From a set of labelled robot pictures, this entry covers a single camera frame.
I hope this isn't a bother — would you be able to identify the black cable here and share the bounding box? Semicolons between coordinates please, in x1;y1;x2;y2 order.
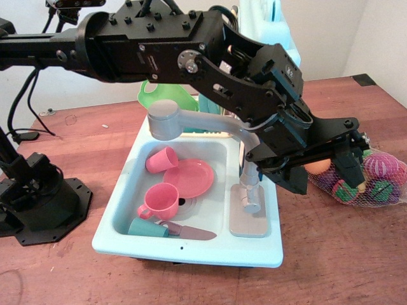
6;68;57;144

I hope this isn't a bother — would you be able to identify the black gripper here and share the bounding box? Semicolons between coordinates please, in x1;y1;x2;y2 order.
245;106;369;194

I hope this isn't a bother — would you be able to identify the grey faucet lever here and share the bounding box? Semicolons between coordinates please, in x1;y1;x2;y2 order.
238;184;261;214

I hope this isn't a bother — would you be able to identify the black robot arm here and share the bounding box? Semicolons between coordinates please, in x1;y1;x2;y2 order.
1;1;369;194

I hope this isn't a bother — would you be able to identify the pink plastic plate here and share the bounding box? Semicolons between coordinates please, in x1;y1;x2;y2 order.
163;158;214;199

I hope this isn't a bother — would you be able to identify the black table corner bracket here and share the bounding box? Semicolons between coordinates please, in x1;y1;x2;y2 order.
351;73;376;86

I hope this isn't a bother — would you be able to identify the light blue toy sink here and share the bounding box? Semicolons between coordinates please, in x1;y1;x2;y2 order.
92;121;284;268

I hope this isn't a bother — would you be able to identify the pink plastic tumbler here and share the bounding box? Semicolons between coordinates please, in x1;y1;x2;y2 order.
145;146;179;173

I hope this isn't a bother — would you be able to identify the mesh bag of toy food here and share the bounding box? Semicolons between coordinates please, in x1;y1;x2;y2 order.
305;149;406;208

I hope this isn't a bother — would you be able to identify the pink plastic mug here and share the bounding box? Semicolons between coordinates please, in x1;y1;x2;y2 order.
137;182;179;220

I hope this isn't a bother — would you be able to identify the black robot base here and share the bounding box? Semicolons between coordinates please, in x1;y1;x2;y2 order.
1;132;93;247

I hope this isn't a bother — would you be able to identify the teal plastic cup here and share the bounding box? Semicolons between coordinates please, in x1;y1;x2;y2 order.
127;217;169;238

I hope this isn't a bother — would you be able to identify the grey toy faucet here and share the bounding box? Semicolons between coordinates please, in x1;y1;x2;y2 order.
148;100;268;238

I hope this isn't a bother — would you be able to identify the pink toy knife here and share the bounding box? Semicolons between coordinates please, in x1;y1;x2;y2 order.
158;220;217;241

